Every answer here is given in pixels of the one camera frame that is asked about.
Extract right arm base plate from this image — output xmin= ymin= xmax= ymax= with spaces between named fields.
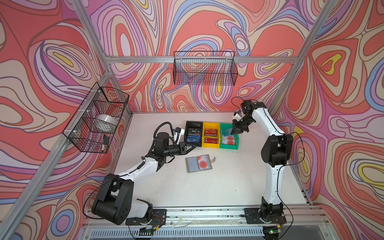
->
xmin=244 ymin=208 xmax=287 ymax=225

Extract yellow plastic bin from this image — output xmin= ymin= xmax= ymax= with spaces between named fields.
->
xmin=202 ymin=122 xmax=221 ymax=149

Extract aluminium front rail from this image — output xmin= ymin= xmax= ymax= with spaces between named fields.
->
xmin=80 ymin=205 xmax=338 ymax=240

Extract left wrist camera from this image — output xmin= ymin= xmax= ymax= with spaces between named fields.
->
xmin=173 ymin=127 xmax=185 ymax=144

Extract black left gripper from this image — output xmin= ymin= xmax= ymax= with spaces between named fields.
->
xmin=161 ymin=143 xmax=195 ymax=159

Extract black wire basket back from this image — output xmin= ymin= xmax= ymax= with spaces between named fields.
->
xmin=173 ymin=50 xmax=238 ymax=86

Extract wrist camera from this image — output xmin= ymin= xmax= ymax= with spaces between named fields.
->
xmin=173 ymin=127 xmax=185 ymax=144
xmin=233 ymin=111 xmax=242 ymax=121

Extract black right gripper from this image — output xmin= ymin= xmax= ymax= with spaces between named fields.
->
xmin=230 ymin=114 xmax=255 ymax=135

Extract black wire basket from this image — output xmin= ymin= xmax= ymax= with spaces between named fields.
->
xmin=173 ymin=50 xmax=238 ymax=86
xmin=63 ymin=83 xmax=130 ymax=154

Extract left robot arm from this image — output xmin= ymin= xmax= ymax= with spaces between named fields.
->
xmin=91 ymin=142 xmax=196 ymax=225

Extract silver tape roll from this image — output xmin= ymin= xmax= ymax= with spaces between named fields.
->
xmin=95 ymin=114 xmax=118 ymax=127

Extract red vip card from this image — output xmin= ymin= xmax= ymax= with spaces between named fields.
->
xmin=204 ymin=137 xmax=218 ymax=144
xmin=204 ymin=129 xmax=218 ymax=137

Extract black plastic bin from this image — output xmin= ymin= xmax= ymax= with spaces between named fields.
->
xmin=184 ymin=121 xmax=203 ymax=147

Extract red VIP card in bin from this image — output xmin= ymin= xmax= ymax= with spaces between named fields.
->
xmin=204 ymin=129 xmax=218 ymax=137

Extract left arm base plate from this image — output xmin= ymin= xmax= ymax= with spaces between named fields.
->
xmin=125 ymin=209 xmax=167 ymax=227

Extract blue VIP card in bin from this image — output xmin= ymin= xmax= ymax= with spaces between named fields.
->
xmin=186 ymin=135 xmax=201 ymax=143

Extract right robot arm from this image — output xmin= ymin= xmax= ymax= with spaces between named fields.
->
xmin=231 ymin=100 xmax=294 ymax=225

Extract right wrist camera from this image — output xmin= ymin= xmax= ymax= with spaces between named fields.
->
xmin=233 ymin=111 xmax=242 ymax=121

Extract teal VIP card from holder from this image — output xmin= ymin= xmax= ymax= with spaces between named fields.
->
xmin=221 ymin=126 xmax=233 ymax=136

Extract black wire basket left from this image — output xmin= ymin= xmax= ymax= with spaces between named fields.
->
xmin=63 ymin=83 xmax=130 ymax=154

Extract green plastic bin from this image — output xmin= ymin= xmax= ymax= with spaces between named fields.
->
xmin=220 ymin=123 xmax=240 ymax=150

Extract white april card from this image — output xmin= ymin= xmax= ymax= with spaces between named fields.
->
xmin=197 ymin=155 xmax=212 ymax=171

